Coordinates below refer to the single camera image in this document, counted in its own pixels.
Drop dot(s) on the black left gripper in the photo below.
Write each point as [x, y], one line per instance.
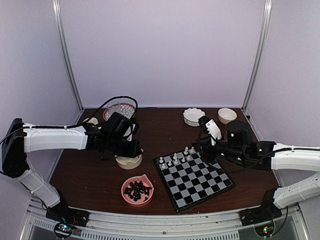
[132, 152]

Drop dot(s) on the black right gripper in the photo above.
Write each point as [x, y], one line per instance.
[205, 144]

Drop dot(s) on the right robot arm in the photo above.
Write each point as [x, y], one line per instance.
[275, 156]

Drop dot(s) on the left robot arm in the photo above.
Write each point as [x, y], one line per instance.
[23, 138]

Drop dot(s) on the black chess pieces pile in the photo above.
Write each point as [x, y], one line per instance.
[135, 190]

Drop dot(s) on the white textured ceramic mug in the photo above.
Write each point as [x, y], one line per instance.
[92, 120]

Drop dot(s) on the cream bowl with spout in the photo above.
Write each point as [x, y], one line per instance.
[128, 163]

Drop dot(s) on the small cream bowl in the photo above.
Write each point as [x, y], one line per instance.
[226, 115]

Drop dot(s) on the patterned saucer plate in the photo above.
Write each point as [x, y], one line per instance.
[127, 110]

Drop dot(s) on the clear glass tumbler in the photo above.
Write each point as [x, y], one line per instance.
[113, 107]

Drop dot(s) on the white scalloped bowl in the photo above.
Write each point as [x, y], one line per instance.
[191, 116]

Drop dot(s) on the pink bowl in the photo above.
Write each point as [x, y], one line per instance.
[145, 199]

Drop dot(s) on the black and white chessboard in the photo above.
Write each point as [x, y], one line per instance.
[192, 182]

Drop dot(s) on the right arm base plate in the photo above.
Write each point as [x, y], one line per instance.
[256, 215]

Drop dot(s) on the aluminium frame post right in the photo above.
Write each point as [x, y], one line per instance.
[264, 30]

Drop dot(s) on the aluminium frame post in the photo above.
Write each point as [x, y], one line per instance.
[66, 57]
[264, 30]

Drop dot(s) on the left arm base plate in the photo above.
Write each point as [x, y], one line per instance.
[67, 215]

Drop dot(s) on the aluminium front rail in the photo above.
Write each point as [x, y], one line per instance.
[223, 225]

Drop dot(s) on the aluminium frame post left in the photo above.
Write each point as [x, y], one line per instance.
[66, 57]

